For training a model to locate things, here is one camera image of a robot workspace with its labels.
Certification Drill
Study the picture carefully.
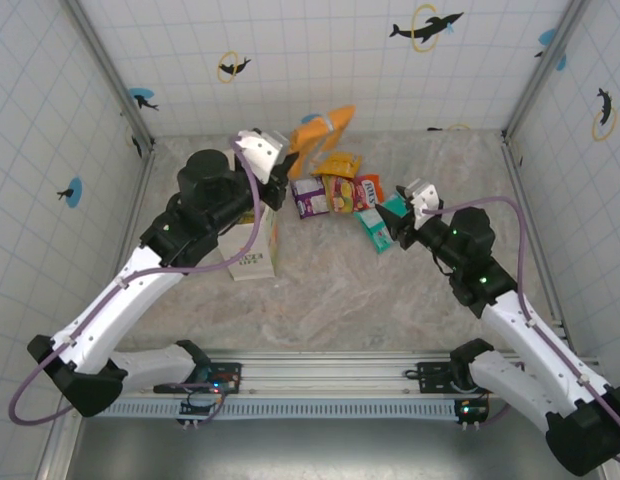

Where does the small yellow snack packet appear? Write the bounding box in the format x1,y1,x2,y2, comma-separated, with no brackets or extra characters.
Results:
310,151,364,180

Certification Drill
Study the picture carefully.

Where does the grey metal panel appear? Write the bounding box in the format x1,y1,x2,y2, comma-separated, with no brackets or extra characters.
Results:
64,414,606,480

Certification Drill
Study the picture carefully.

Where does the teal snack packet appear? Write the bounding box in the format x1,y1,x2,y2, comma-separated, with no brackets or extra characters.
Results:
353,193,409,255

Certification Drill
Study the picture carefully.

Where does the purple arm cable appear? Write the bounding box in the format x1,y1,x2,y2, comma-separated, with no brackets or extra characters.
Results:
8,134,264,426
422,195,620,454

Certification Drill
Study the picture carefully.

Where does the large orange snack packet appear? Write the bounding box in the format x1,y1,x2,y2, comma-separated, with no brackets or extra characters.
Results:
288,104,357,179

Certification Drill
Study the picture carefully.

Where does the red fruit candy packet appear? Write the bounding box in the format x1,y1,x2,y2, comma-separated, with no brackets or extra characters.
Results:
322,173,386,216

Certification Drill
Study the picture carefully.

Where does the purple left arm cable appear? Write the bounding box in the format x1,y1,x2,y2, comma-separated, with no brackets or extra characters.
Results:
8,134,264,426

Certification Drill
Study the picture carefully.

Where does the purple white snack packet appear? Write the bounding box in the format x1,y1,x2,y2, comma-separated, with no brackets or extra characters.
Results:
288,175,330,220

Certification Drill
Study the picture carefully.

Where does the white floral paper bag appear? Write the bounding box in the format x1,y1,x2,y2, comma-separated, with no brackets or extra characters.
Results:
219,144,281,284

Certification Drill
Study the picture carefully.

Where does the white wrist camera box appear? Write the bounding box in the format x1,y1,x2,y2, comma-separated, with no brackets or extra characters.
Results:
403,178,444,230
234,128,291,185

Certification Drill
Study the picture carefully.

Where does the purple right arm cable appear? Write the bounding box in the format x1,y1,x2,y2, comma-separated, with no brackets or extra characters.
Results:
422,195,620,454

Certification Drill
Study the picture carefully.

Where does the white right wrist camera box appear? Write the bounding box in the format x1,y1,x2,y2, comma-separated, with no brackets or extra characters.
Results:
403,178,444,230

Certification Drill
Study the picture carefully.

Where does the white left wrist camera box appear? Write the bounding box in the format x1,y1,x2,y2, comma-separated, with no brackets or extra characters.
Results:
234,128,291,185

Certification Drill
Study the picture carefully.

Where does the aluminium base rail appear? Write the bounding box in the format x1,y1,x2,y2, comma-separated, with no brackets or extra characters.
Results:
63,349,609,399

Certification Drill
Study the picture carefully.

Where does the white slotted cable duct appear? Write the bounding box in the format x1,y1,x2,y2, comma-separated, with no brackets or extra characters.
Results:
82,398,464,419

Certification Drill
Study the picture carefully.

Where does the aluminium frame post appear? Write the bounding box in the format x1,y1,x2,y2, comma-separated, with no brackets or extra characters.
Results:
59,0,156,151
502,0,591,144

